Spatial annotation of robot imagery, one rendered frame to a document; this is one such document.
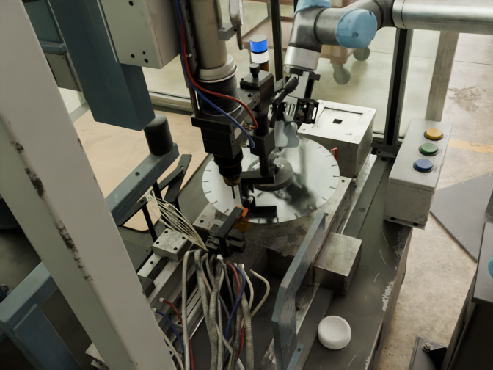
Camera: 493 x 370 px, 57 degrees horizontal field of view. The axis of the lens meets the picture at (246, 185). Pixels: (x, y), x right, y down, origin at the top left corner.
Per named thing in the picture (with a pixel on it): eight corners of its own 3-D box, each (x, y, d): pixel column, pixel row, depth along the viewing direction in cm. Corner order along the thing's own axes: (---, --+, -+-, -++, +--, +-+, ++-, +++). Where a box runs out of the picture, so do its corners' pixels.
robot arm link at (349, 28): (388, -2, 92) (345, -3, 100) (353, 16, 87) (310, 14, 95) (389, 36, 97) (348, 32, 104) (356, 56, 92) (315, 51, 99)
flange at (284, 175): (298, 183, 107) (298, 175, 106) (252, 193, 106) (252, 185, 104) (285, 155, 115) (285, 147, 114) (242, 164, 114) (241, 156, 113)
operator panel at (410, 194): (406, 158, 141) (412, 117, 131) (443, 165, 137) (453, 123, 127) (382, 219, 123) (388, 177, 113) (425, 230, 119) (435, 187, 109)
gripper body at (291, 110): (290, 124, 101) (303, 69, 98) (266, 117, 108) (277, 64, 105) (315, 127, 106) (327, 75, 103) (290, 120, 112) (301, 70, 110)
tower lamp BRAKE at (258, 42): (254, 44, 124) (254, 33, 122) (270, 45, 122) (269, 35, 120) (247, 51, 121) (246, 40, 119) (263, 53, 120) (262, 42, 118)
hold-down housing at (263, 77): (261, 142, 100) (252, 56, 87) (279, 149, 98) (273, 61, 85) (246, 156, 96) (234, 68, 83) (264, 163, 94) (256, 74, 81)
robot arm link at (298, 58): (280, 45, 104) (306, 52, 109) (276, 65, 105) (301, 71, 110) (303, 48, 98) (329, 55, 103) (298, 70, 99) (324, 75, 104)
